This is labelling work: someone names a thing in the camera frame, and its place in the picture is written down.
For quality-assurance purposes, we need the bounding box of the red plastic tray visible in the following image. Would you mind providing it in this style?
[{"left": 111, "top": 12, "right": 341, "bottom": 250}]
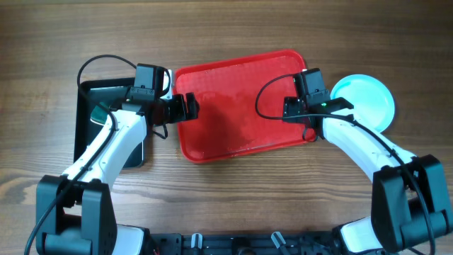
[{"left": 174, "top": 50, "right": 315, "bottom": 163}]

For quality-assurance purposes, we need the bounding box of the green yellow sponge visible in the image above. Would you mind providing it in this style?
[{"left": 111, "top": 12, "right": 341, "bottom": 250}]
[{"left": 90, "top": 106, "right": 108, "bottom": 126}]

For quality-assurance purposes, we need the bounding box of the light blue plate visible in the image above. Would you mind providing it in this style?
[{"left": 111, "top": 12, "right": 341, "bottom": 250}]
[{"left": 331, "top": 74, "right": 396, "bottom": 132}]

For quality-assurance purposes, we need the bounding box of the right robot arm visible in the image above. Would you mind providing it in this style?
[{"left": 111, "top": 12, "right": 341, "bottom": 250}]
[{"left": 283, "top": 97, "right": 452, "bottom": 254}]

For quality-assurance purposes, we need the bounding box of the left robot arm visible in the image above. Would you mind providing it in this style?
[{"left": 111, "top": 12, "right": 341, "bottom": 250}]
[{"left": 24, "top": 93, "right": 200, "bottom": 255}]

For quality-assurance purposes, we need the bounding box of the black water tray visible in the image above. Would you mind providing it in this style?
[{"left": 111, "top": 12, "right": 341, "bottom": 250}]
[{"left": 74, "top": 77, "right": 145, "bottom": 169}]

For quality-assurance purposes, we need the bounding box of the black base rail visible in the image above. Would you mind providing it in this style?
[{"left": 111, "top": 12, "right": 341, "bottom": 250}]
[{"left": 151, "top": 232, "right": 339, "bottom": 255}]

